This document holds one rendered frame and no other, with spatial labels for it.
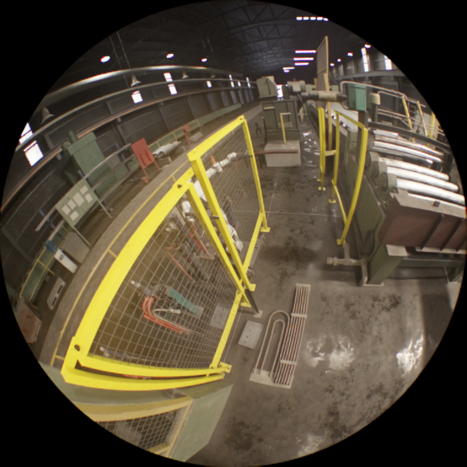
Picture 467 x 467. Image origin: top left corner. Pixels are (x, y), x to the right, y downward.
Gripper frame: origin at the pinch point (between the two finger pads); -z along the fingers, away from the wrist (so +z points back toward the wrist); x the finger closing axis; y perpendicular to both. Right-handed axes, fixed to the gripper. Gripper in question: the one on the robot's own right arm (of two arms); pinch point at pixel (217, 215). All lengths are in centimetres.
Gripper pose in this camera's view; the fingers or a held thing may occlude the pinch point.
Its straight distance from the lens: 126.0
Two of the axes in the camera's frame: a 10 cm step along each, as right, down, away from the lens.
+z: -9.2, -0.7, 3.9
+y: -2.5, -6.7, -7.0
